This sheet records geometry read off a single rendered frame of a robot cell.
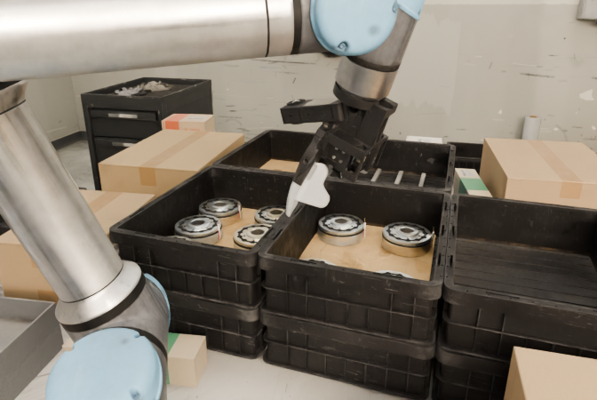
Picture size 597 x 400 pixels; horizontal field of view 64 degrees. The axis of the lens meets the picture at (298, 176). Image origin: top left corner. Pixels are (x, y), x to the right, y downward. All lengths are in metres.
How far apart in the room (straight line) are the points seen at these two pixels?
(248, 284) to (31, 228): 0.37
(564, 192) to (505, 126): 2.93
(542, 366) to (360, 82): 0.42
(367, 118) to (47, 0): 0.39
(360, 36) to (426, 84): 3.76
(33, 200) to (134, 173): 0.82
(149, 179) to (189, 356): 0.63
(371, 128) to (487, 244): 0.56
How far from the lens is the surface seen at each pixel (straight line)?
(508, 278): 1.02
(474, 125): 4.26
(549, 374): 0.69
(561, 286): 1.03
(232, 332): 0.92
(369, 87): 0.61
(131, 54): 0.42
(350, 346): 0.85
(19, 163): 0.59
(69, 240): 0.62
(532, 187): 1.37
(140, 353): 0.59
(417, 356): 0.82
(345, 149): 0.65
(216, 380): 0.92
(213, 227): 1.08
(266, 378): 0.92
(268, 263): 0.80
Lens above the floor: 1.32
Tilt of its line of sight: 20 degrees down
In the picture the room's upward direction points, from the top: straight up
